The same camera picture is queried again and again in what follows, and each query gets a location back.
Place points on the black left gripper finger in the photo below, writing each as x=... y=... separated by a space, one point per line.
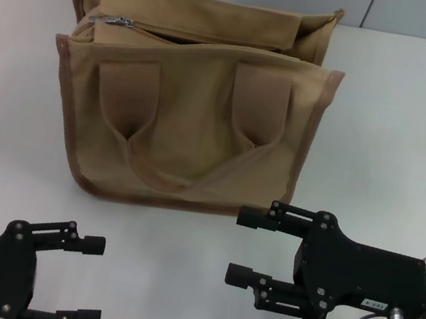
x=92 y=244
x=88 y=316

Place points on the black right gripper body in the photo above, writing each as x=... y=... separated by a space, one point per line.
x=361 y=276

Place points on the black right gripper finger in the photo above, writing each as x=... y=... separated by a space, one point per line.
x=252 y=218
x=240 y=275

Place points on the khaki fabric food bag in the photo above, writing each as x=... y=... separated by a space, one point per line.
x=185 y=130

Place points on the silver metal zipper pull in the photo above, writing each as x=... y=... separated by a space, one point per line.
x=118 y=20

